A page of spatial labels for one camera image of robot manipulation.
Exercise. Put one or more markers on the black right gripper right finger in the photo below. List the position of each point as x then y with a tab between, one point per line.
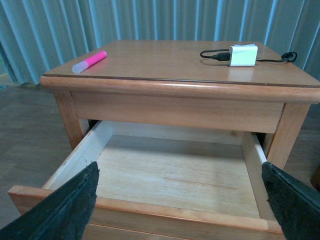
295	206

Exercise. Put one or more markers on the wooden drawer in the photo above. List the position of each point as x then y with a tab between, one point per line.
161	182

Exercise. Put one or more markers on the wooden nightstand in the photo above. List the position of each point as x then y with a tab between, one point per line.
166	82

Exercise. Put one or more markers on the pink marker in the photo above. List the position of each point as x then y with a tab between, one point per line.
88	62

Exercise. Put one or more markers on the white charger adapter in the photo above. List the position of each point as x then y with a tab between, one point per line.
243	55

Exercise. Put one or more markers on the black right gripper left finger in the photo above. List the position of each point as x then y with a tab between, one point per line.
63	215

